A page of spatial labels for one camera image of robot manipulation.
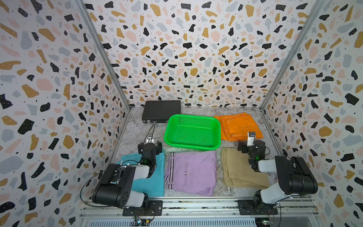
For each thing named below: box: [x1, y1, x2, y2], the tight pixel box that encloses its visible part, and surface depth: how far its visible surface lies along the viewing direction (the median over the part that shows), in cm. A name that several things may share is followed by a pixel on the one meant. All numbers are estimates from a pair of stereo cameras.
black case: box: [141, 100, 182, 124], surface depth 119 cm
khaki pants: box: [221, 147, 270, 189], surface depth 87 cm
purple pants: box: [164, 150, 217, 197], surface depth 86 cm
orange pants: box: [214, 112, 264, 142], surface depth 109 cm
